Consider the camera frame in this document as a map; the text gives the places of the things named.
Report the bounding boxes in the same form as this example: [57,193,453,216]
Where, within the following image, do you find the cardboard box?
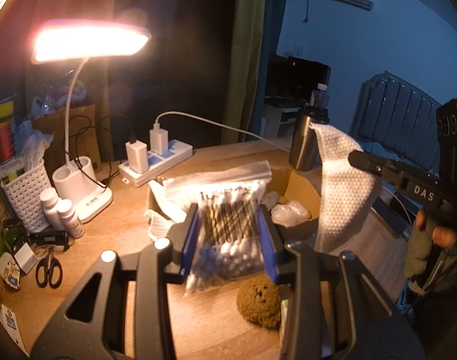
[156,160,320,220]

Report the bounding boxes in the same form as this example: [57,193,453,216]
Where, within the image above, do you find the white charger plug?
[125,140,149,174]
[149,122,168,155]

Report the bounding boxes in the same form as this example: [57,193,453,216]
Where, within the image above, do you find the white textured cloth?
[311,122,381,253]

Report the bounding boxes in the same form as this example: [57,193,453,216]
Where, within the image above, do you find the right hand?
[416,209,457,249]

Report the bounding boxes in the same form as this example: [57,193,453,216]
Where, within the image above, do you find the brown plush toy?
[236,274,281,329]

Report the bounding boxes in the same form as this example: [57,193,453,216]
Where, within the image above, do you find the white desk lamp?
[32,19,151,224]

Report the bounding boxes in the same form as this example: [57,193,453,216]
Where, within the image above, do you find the stainless steel tumbler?
[289,105,329,172]

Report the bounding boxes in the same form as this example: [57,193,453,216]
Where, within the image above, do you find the black television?
[264,54,331,107]

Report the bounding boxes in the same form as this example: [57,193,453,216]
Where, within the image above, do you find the white charging cable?
[154,110,293,153]

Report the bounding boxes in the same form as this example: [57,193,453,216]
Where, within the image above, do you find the clear water bottle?
[309,83,329,108]

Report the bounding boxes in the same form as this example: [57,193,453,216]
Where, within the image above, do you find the small white adapter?
[14,242,39,275]

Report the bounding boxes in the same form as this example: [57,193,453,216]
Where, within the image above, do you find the white perforated basket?
[1,162,52,233]

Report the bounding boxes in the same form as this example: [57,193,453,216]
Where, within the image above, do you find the grey knitted glove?
[260,191,280,211]

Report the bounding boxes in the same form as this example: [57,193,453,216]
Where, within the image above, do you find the grey bed headboard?
[350,72,441,173]

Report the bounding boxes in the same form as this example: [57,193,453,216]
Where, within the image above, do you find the white pill bottle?
[57,199,85,239]
[40,187,64,231]

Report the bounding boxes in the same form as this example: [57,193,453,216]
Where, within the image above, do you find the white paper towel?
[144,180,187,241]

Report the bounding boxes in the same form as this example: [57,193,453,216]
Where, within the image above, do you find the cotton swab bag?
[185,161,272,294]

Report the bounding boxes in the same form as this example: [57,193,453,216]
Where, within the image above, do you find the black scissors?
[35,248,63,289]

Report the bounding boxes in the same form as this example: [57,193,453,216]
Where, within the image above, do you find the white power strip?
[119,140,193,188]

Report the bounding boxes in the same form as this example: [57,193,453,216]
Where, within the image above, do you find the white paper box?
[1,305,29,357]

